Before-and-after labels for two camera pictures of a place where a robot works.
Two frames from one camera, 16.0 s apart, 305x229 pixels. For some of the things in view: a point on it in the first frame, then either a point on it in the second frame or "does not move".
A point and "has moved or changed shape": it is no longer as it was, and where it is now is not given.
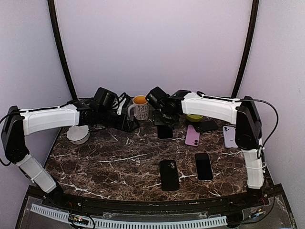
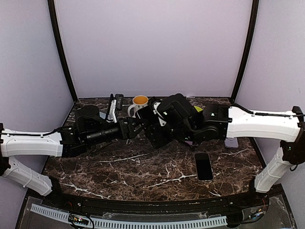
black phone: x=204 y=170 does not move
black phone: x=204 y=167 does not move
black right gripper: x=157 y=121 → x=154 y=133
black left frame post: x=51 y=6 does not move
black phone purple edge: x=164 y=132 has moved or changed shape
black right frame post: x=249 y=49 does not move
